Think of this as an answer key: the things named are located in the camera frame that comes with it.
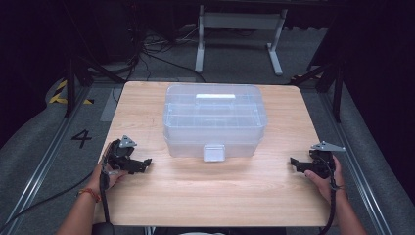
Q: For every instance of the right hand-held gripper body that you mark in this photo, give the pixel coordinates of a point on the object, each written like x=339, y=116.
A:
x=322, y=160

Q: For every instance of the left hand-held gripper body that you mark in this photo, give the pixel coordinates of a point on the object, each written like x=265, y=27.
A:
x=118, y=153

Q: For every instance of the clear plastic storage box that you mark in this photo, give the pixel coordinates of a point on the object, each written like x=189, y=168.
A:
x=212, y=124

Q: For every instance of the person's left hand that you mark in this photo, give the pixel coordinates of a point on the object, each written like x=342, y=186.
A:
x=109, y=178

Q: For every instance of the person's right hand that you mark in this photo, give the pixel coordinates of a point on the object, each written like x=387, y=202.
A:
x=326, y=187

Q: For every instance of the black tripod stand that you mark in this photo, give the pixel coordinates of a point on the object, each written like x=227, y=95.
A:
x=78, y=75
x=332, y=81

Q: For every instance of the yellow black floor tape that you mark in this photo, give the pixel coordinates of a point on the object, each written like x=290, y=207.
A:
x=62, y=96

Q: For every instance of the metal floor rail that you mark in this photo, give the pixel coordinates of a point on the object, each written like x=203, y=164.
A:
x=355, y=163
x=42, y=166

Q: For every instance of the grey metal stand frame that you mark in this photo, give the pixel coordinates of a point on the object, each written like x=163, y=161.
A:
x=239, y=21

